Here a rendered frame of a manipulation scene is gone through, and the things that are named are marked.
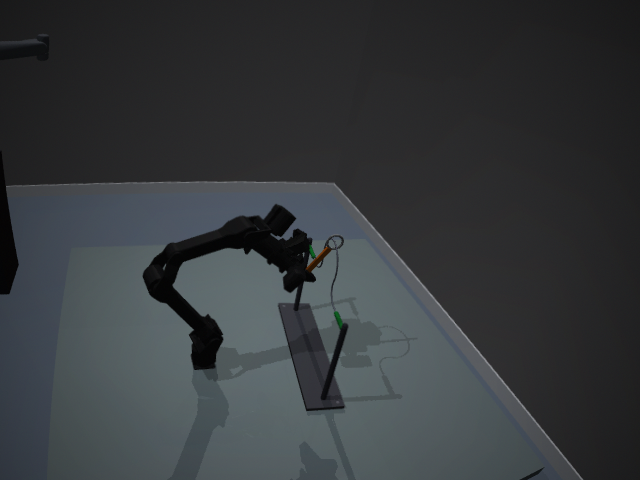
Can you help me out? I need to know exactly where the orange handle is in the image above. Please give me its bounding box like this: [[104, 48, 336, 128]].
[[306, 234, 344, 273]]

